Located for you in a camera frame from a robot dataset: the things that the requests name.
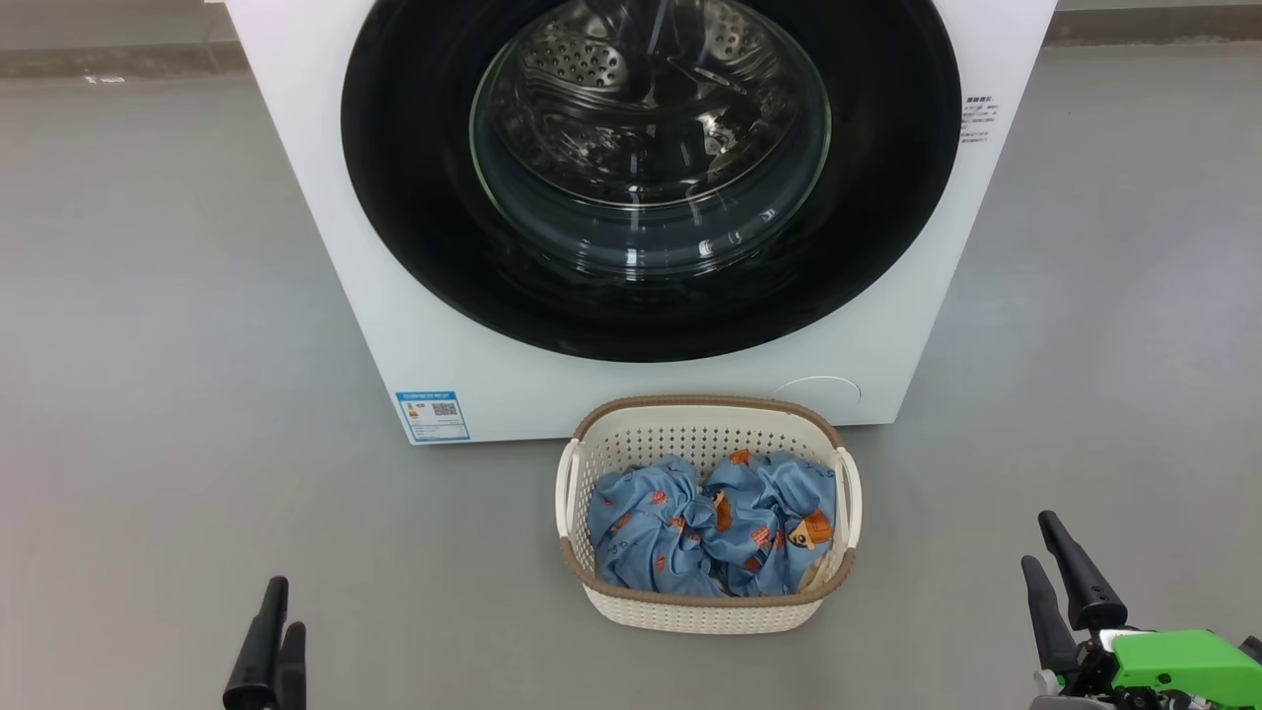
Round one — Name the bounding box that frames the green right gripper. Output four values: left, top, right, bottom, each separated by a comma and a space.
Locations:
1020, 511, 1262, 710

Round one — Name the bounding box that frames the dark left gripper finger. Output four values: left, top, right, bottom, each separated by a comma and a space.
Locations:
223, 577, 290, 710
276, 622, 308, 710

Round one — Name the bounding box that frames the blue patterned cloth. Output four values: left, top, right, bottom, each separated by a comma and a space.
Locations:
690, 450, 837, 598
589, 456, 713, 593

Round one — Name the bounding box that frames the black round glass washer door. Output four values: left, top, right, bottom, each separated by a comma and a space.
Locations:
340, 0, 964, 363

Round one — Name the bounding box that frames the white front-load washing machine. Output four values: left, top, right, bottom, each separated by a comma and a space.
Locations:
225, 0, 1058, 445

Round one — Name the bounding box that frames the steel washing machine drum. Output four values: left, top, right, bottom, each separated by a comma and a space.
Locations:
493, 0, 795, 198

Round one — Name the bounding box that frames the blue energy label sticker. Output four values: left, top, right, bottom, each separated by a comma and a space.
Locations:
395, 390, 470, 444

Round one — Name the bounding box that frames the round white filter cover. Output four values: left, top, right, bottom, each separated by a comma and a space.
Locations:
772, 376, 862, 411

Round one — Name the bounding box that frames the cream perforated laundry basket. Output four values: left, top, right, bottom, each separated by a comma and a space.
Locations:
555, 395, 864, 634

